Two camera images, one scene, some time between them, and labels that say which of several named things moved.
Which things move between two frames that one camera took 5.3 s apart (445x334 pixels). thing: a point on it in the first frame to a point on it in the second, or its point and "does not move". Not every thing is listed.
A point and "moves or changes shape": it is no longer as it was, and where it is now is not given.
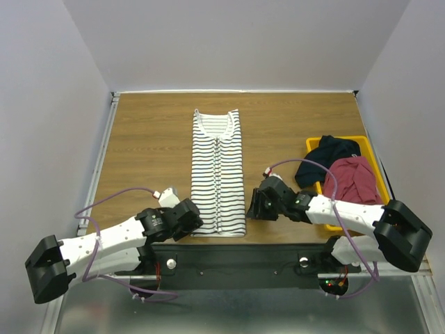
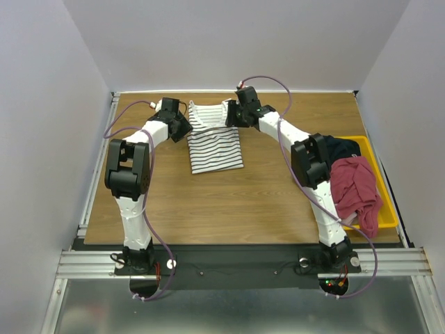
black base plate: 238,266 does not move
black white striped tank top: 217,174 moves or changes shape
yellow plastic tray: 366,151 does not move
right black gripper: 261,205 to 231,113
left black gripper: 194,225 to 185,128
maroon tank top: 356,181 does not move
